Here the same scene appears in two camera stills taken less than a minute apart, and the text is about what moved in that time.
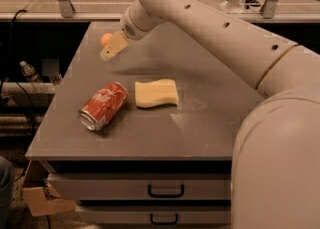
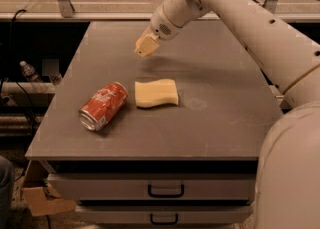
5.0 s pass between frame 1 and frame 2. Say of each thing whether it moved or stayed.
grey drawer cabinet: stayed
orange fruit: moved
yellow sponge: stayed
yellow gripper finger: moved
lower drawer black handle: stayed
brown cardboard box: stayed
